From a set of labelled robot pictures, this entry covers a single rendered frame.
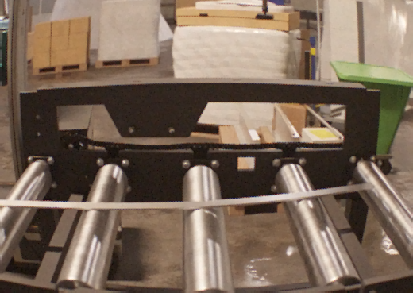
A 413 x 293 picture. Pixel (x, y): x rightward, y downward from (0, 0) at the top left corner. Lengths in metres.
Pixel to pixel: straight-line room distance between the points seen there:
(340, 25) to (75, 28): 5.83
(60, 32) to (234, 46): 5.41
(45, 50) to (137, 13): 1.94
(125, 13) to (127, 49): 0.72
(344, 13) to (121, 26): 5.49
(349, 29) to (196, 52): 1.59
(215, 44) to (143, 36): 4.82
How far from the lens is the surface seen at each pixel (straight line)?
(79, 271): 1.13
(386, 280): 1.06
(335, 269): 1.14
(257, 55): 5.01
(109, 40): 9.93
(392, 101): 4.21
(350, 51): 5.33
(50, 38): 9.95
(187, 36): 5.23
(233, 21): 5.11
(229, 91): 1.77
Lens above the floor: 1.49
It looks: 15 degrees down
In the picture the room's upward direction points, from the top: straight up
